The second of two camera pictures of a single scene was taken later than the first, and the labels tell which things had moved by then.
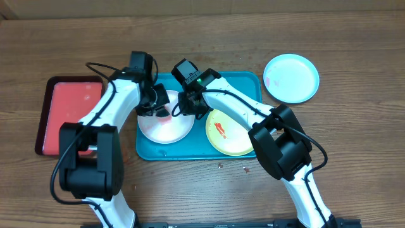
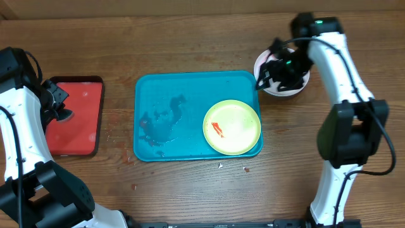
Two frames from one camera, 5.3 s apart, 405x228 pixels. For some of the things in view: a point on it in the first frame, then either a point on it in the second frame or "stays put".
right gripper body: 197,109 to 288,69
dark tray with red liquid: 66,99 stays put
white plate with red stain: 166,130 to 272,87
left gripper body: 159,97 to 56,97
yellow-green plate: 227,137 stays put
